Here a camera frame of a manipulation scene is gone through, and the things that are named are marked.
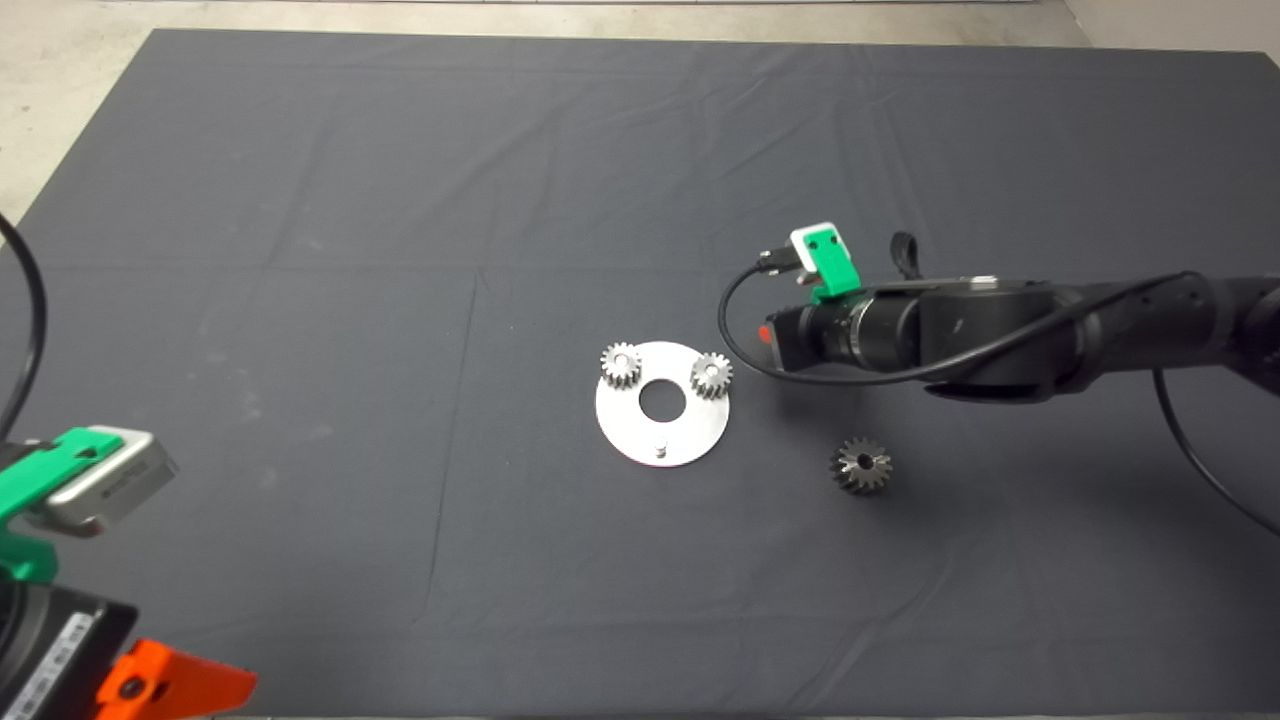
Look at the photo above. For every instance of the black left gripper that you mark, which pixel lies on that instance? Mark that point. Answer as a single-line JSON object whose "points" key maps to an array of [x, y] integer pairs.
{"points": [[50, 655]]}

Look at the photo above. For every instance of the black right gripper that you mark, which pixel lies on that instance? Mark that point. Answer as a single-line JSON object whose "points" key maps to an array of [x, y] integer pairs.
{"points": [[840, 335]]}

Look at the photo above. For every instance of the larger steel gear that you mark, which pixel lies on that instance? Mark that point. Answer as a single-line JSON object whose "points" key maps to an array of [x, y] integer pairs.
{"points": [[850, 475]]}

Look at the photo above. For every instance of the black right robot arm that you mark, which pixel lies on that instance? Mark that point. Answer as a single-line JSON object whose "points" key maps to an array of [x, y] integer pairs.
{"points": [[1100, 330]]}

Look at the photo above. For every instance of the small steel gear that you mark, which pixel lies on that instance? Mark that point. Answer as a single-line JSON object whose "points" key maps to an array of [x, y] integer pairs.
{"points": [[705, 386], [612, 374]]}

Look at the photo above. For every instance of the round metal plate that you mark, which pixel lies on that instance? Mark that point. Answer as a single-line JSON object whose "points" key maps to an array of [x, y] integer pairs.
{"points": [[620, 420]]}

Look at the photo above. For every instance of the dark grey table cloth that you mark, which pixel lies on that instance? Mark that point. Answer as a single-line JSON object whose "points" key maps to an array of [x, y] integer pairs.
{"points": [[400, 200]]}

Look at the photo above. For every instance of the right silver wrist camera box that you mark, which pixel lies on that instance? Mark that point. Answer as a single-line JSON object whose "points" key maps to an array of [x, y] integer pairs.
{"points": [[797, 248]]}

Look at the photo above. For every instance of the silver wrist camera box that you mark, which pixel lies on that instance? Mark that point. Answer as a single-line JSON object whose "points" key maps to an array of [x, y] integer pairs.
{"points": [[797, 248], [115, 490]]}

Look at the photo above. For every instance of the right green camera mount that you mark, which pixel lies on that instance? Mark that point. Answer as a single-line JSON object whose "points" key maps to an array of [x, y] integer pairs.
{"points": [[830, 260]]}

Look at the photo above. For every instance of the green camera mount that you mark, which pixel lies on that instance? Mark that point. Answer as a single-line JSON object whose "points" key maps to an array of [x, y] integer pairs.
{"points": [[830, 260], [30, 495]]}

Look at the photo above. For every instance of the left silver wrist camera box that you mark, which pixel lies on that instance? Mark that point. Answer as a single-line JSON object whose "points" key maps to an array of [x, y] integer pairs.
{"points": [[115, 490]]}

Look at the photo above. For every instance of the left green camera mount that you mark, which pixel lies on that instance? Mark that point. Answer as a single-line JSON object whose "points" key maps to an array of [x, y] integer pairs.
{"points": [[30, 495]]}

